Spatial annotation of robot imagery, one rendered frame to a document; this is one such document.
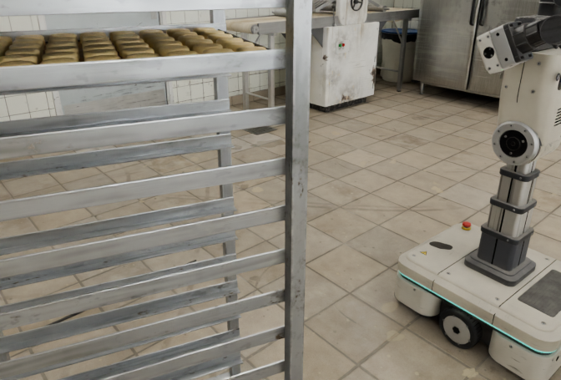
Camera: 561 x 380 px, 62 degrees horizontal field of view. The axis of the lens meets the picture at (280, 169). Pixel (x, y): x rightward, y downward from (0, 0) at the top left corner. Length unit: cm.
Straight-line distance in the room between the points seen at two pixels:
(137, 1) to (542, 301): 171
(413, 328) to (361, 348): 26
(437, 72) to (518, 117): 388
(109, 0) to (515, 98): 139
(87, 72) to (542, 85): 139
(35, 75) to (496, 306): 164
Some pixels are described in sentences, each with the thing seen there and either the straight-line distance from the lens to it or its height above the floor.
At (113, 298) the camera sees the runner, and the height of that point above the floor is 87.
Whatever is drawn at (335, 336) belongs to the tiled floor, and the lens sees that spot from 201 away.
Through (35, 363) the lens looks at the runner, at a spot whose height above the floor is 78.
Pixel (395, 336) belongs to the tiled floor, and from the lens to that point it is 205.
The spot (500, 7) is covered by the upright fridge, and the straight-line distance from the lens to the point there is 527.
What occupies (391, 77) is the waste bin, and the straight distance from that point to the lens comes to 643.
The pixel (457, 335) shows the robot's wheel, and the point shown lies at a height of 6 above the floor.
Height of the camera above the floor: 136
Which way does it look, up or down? 23 degrees down
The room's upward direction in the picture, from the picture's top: straight up
